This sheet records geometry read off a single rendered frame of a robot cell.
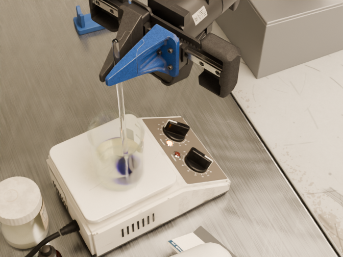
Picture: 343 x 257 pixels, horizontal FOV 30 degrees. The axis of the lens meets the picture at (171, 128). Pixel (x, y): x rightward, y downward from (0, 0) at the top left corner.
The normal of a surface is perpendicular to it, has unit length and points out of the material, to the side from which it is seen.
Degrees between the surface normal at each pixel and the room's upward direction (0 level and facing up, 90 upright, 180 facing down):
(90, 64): 0
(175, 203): 90
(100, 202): 0
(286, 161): 0
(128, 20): 20
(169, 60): 90
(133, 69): 90
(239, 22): 90
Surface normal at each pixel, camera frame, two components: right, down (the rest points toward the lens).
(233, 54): 0.55, -0.07
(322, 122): 0.01, -0.61
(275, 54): 0.41, 0.73
